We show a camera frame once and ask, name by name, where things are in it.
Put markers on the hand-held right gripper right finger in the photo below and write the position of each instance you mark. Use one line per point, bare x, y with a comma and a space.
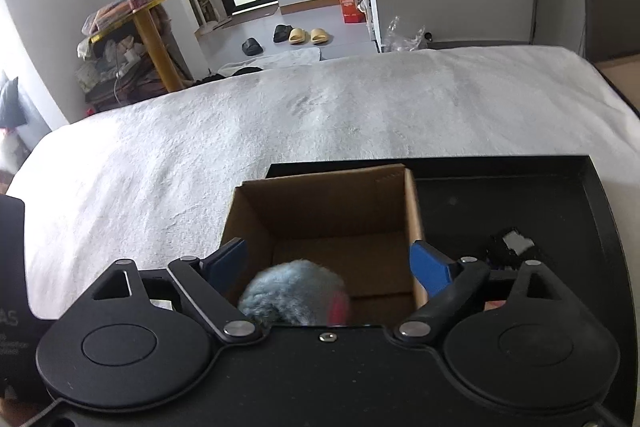
427, 267

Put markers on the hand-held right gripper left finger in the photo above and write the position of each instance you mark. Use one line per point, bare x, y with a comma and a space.
230, 262

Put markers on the grey-blue fluffy plush toy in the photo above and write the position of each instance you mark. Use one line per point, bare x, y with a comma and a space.
290, 292

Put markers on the black tray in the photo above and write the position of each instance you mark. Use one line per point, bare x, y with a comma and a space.
500, 207

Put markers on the brown cardboard box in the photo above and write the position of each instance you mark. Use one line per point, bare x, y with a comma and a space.
325, 212

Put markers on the black scrunchie with white tag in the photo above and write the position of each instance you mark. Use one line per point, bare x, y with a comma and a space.
500, 249

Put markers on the white fleece blanket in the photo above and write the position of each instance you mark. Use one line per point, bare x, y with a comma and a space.
300, 117

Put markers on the grey pillow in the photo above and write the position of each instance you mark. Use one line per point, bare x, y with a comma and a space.
12, 102

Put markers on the white floor towel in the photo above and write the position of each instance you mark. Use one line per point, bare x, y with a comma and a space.
285, 58

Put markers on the black slipper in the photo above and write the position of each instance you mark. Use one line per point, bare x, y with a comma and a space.
282, 33
252, 47

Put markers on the pile of bags under table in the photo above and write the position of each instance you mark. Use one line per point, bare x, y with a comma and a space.
115, 72

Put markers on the clear plastic bag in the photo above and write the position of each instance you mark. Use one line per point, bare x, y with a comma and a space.
402, 37

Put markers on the round yellow table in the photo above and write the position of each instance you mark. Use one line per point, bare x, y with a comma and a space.
155, 42

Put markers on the beige slipper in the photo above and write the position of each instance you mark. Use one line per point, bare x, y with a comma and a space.
319, 36
297, 36

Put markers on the brown doormat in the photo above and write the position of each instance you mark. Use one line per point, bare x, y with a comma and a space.
250, 17

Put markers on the white stand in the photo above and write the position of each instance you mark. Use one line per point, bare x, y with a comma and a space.
205, 17

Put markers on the brown framed board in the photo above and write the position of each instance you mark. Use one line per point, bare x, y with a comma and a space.
625, 82

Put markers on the orange cardboard box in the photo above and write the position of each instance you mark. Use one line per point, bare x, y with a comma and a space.
350, 4

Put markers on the pile of orange snack packets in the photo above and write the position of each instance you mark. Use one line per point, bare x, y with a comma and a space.
107, 17

